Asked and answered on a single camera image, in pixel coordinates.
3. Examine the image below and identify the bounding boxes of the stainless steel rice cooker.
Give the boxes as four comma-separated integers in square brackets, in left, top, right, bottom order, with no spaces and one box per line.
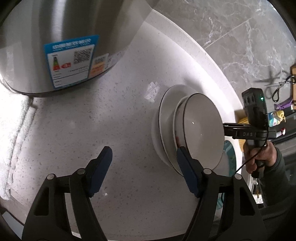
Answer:
[1,1,156,96]

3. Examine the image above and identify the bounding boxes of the yellow dish soap bottle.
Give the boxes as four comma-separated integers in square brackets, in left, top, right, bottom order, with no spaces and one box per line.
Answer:
[268,110,285,127]

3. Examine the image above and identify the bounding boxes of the person right hand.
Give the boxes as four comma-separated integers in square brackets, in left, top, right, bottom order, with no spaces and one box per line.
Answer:
[243,141,278,174]

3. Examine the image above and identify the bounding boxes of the purple peeler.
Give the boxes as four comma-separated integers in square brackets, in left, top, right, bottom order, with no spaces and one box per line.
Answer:
[274,97,293,110]

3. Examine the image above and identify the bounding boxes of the large teal rimmed plate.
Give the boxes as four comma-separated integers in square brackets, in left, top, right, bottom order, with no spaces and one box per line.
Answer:
[216,139,237,210]

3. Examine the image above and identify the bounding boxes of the white large bowl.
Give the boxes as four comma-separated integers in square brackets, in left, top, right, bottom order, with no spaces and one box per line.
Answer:
[158,84,196,176]

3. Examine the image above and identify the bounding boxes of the wooden cutting board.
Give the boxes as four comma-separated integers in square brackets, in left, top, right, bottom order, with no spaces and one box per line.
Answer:
[290,64,296,110]

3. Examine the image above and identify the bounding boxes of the black handled kitchen scissors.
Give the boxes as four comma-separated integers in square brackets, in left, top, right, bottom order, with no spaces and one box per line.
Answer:
[254,71,295,103]

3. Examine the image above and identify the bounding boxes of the floral patterned small bowl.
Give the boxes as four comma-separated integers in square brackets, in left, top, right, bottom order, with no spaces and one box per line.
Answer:
[173,96,189,150]

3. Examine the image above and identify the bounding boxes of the white small bowl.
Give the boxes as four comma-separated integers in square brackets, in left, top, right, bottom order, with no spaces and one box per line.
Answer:
[183,93,224,169]

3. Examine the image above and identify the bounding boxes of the yellow basin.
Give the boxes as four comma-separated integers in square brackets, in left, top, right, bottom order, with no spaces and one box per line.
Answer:
[234,109,249,124]

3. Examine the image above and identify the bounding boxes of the white folded cloth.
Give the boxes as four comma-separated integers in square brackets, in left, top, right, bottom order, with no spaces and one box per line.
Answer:
[1,96,36,200]

